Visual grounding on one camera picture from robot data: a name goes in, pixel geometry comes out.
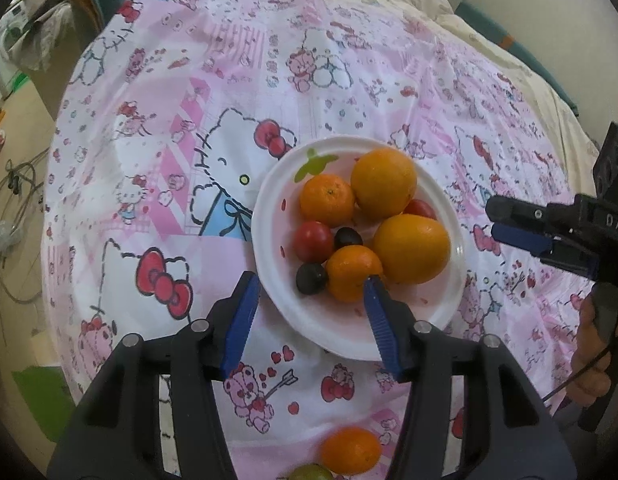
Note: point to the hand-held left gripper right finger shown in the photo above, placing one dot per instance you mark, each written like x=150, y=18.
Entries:
x=384, y=330

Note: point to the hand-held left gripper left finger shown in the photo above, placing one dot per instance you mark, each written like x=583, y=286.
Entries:
x=241, y=320

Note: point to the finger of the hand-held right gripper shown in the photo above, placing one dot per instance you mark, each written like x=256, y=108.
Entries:
x=519, y=212
x=526, y=240

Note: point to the pink spotted plate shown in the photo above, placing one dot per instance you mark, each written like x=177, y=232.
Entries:
x=439, y=305

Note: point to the small mandarin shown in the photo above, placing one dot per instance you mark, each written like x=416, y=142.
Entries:
x=327, y=199
x=351, y=270
x=351, y=450

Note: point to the dark plum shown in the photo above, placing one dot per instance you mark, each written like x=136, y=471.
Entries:
x=347, y=237
x=310, y=278

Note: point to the large orange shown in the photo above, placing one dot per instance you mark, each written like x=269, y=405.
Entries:
x=411, y=248
x=384, y=182

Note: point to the red tomato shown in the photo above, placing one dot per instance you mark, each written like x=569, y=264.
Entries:
x=423, y=208
x=314, y=241

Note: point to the person's right hand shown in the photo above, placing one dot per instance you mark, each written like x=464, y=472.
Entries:
x=586, y=355

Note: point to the green tomato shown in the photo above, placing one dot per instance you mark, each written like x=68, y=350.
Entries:
x=311, y=473

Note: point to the teal mat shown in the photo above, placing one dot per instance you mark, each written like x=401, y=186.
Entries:
x=514, y=45

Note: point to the green floor item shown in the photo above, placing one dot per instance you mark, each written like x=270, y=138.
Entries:
x=39, y=395

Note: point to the green basin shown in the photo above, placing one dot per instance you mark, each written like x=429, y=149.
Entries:
x=18, y=83

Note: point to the white washing machine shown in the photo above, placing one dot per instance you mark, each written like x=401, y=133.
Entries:
x=6, y=35

